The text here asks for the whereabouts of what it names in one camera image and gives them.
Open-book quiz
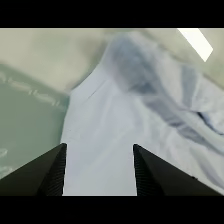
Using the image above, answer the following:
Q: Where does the pale blue shirt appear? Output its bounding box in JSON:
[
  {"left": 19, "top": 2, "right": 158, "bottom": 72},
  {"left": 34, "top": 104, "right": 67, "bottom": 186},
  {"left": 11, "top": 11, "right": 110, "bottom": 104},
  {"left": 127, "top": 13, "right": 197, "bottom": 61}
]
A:
[{"left": 60, "top": 30, "right": 224, "bottom": 197}]

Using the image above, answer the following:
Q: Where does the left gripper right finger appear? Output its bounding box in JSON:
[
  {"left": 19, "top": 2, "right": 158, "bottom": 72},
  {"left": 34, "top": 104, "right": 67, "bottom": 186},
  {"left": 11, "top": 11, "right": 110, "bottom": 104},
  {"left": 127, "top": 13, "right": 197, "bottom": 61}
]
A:
[{"left": 132, "top": 143, "right": 223, "bottom": 197}]

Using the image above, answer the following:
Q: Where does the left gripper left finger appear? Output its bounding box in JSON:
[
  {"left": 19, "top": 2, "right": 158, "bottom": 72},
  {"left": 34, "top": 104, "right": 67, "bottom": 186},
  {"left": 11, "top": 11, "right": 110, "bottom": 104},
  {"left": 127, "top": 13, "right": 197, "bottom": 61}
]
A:
[{"left": 0, "top": 142, "right": 68, "bottom": 197}]

